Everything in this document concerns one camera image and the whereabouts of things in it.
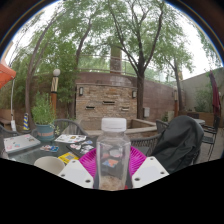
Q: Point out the black jacket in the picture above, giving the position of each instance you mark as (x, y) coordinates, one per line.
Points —
(180, 143)

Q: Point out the small colourful sticker card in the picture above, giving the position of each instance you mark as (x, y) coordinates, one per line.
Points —
(49, 148)

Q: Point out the grey wall box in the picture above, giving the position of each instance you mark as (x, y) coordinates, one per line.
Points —
(146, 112)

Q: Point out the green plant in blue pot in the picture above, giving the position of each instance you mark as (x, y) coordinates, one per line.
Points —
(44, 116)

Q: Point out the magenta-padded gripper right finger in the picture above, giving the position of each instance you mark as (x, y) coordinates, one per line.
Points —
(150, 171)

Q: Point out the closed dark red umbrella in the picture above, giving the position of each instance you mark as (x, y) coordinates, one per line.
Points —
(215, 96)

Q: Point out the yellow card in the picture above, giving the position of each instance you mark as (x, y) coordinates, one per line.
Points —
(68, 157)

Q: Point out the black metal patio chair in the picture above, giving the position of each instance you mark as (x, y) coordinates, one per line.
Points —
(210, 136)

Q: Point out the clear plastic bottle white cap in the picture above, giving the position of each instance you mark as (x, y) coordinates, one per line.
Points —
(113, 146)

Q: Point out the white printed paper sheet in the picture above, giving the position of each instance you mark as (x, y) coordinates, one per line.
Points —
(70, 138)

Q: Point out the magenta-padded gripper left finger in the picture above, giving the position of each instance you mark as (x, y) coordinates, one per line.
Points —
(75, 173)

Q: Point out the orange patio umbrella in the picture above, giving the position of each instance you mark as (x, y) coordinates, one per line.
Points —
(6, 74)

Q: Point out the silver laptop with stickers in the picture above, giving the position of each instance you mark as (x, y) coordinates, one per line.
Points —
(21, 143)

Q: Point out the black wall lamp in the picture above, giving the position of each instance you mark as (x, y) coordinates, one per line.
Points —
(81, 91)
(134, 94)

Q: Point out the orange striped lamp post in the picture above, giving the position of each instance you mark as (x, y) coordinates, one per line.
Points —
(54, 90)

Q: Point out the white umbrella pole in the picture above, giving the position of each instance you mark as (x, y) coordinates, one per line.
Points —
(12, 106)

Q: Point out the black laptop with stickers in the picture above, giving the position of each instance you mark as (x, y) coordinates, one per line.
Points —
(83, 146)

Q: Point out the blue yellow striped cone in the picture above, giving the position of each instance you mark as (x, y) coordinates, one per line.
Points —
(26, 122)

